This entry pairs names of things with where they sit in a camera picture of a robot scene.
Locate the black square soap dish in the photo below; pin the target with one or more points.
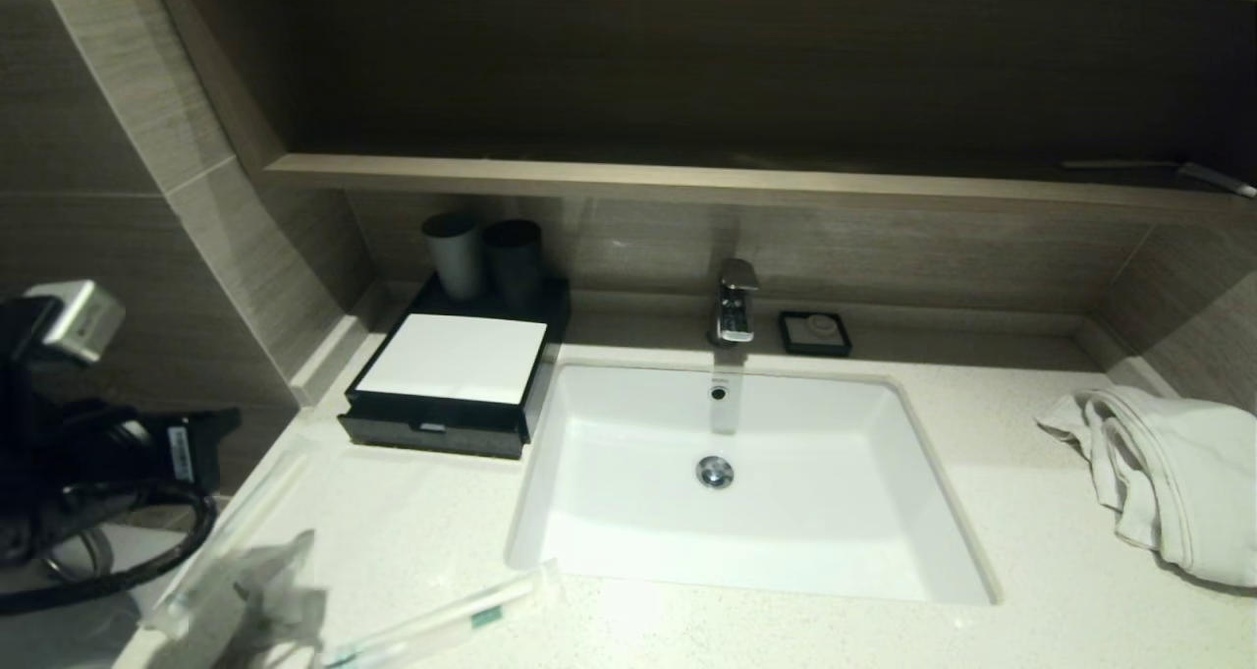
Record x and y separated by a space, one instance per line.
788 335

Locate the chrome faucet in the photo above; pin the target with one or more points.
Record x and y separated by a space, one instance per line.
735 301

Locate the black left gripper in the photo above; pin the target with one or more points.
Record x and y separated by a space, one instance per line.
211 448

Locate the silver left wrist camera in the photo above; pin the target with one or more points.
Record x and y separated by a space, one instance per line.
79 320

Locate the clear green-print toothbrush packet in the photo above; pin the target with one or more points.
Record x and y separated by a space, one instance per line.
442 625

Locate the long clear plastic packet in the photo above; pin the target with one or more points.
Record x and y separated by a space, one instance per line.
236 531

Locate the round white soap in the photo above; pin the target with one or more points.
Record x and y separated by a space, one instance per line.
819 329

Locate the white folded towel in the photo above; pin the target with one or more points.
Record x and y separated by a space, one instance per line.
1178 482

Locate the grey tumbler cup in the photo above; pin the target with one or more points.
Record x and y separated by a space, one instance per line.
454 256

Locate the wooden wall shelf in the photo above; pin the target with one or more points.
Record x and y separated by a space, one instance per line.
687 180

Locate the black amenity drawer box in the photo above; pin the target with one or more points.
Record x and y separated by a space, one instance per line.
550 335

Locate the crumpled clear plastic packet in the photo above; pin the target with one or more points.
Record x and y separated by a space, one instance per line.
275 600

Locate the black tumbler cup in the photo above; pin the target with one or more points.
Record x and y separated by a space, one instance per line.
515 261

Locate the white ceramic sink basin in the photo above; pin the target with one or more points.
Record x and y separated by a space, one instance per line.
815 512

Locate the chrome sink drain stopper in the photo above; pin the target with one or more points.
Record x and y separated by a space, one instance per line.
715 472

